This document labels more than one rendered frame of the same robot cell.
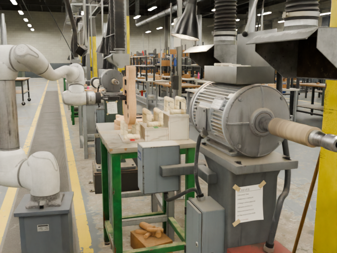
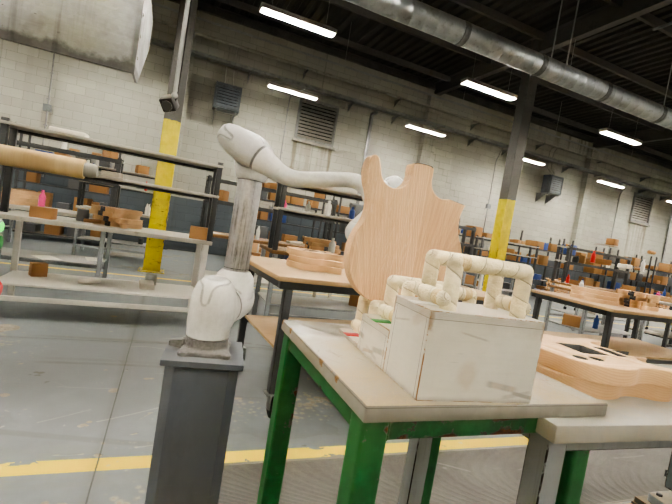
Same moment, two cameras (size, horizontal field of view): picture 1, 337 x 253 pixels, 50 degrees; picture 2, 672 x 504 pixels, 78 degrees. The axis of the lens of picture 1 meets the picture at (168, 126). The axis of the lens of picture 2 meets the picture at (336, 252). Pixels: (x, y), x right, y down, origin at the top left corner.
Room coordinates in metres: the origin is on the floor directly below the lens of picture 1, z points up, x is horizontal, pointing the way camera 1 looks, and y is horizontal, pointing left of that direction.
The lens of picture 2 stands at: (2.16, -0.88, 1.22)
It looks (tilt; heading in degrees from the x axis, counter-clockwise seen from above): 3 degrees down; 85
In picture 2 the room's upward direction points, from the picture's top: 9 degrees clockwise
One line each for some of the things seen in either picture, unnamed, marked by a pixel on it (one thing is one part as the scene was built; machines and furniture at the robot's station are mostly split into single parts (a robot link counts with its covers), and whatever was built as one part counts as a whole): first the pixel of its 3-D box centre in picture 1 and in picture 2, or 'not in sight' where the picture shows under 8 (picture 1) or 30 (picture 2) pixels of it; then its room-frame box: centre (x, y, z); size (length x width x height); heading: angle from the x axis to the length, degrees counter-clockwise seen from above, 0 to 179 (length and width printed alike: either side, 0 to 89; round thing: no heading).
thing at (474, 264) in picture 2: (180, 99); (491, 267); (2.54, -0.08, 1.20); 0.20 x 0.03 x 0.03; 14
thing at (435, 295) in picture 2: (178, 111); (433, 294); (2.43, -0.07, 1.12); 0.11 x 0.03 x 0.03; 105
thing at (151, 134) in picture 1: (152, 131); (421, 343); (2.49, 0.11, 0.98); 0.27 x 0.16 x 0.09; 15
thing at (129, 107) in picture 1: (129, 94); (408, 235); (2.45, 0.27, 1.23); 0.35 x 0.04 x 0.40; 14
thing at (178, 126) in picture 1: (173, 124); (461, 347); (2.53, -0.04, 1.02); 0.27 x 0.15 x 0.17; 15
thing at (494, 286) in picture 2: (166, 104); (494, 287); (2.60, 0.02, 1.15); 0.03 x 0.03 x 0.09
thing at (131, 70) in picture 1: (131, 73); (376, 172); (2.33, 0.24, 1.39); 0.07 x 0.04 x 0.09; 14
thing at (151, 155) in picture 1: (169, 177); not in sight; (1.40, 0.00, 0.99); 0.24 x 0.21 x 0.26; 17
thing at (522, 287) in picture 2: (177, 104); (521, 294); (2.62, -0.06, 1.15); 0.03 x 0.03 x 0.09
